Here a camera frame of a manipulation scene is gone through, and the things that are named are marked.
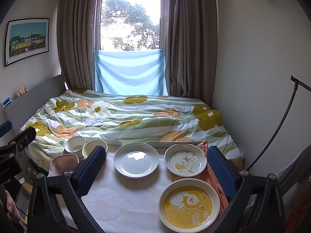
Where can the cream smooth bowl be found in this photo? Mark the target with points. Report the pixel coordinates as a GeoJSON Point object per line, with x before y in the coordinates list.
{"type": "Point", "coordinates": [89, 149]}

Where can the window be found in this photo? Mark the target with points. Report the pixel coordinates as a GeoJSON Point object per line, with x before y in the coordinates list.
{"type": "Point", "coordinates": [128, 17]}

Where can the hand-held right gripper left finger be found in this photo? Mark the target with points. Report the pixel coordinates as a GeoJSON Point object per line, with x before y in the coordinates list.
{"type": "Point", "coordinates": [93, 168]}

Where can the blue card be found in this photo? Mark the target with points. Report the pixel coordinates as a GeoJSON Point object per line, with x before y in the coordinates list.
{"type": "Point", "coordinates": [6, 102]}

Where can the plain white plate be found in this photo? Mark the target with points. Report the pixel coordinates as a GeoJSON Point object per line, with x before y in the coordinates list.
{"type": "Point", "coordinates": [136, 160]}

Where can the grey cloth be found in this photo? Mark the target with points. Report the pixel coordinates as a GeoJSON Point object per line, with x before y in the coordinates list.
{"type": "Point", "coordinates": [295, 165]}

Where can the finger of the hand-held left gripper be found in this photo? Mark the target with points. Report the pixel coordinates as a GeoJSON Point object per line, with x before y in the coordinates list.
{"type": "Point", "coordinates": [23, 139]}
{"type": "Point", "coordinates": [5, 129]}

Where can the white duck print plate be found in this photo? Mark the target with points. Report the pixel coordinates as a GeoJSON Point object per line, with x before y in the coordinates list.
{"type": "Point", "coordinates": [185, 160]}

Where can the person's left hand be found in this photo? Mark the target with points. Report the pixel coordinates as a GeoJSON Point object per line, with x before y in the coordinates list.
{"type": "Point", "coordinates": [11, 206]}

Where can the orange zigzag cloth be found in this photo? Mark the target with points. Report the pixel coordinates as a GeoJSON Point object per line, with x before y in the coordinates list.
{"type": "Point", "coordinates": [215, 183]}

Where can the light blue window cloth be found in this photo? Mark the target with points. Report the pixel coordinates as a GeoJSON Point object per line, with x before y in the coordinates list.
{"type": "Point", "coordinates": [131, 72]}

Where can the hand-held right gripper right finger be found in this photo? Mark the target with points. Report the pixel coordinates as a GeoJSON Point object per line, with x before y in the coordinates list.
{"type": "Point", "coordinates": [221, 172]}

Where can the white ribbed ramekin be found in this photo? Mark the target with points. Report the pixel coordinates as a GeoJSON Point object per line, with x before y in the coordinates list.
{"type": "Point", "coordinates": [75, 145]}

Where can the yellow bear print plate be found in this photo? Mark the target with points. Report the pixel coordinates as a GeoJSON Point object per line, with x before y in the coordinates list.
{"type": "Point", "coordinates": [189, 206]}

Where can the floral striped blanket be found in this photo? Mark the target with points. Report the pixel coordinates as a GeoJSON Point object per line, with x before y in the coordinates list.
{"type": "Point", "coordinates": [133, 119]}

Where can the grey headboard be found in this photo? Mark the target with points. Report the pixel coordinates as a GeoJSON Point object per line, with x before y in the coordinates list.
{"type": "Point", "coordinates": [36, 97]}

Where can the white tablecloth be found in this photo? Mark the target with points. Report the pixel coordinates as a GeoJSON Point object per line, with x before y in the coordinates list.
{"type": "Point", "coordinates": [121, 199]}

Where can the framed houses picture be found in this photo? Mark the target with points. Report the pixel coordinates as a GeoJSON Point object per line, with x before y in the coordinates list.
{"type": "Point", "coordinates": [26, 41]}

